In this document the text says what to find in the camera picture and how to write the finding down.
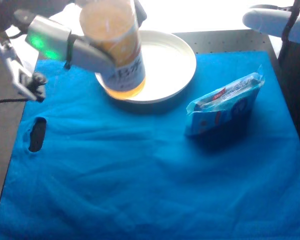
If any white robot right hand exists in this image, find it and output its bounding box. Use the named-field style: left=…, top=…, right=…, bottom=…
left=242, top=4, right=300, bottom=46

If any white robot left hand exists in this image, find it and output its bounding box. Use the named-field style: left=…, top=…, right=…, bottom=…
left=13, top=0, right=148, bottom=76

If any orange juice bottle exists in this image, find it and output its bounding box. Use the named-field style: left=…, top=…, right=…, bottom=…
left=79, top=0, right=147, bottom=100

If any blue plastic snack package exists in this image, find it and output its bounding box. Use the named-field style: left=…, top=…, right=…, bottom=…
left=185, top=64, right=266, bottom=137

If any white round plate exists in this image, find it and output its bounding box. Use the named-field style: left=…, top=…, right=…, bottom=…
left=94, top=29, right=198, bottom=105

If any blue cloth with hole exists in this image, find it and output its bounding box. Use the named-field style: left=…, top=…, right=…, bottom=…
left=0, top=51, right=300, bottom=240

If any black camera cable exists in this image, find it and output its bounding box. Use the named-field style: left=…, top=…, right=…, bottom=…
left=0, top=97, right=32, bottom=108

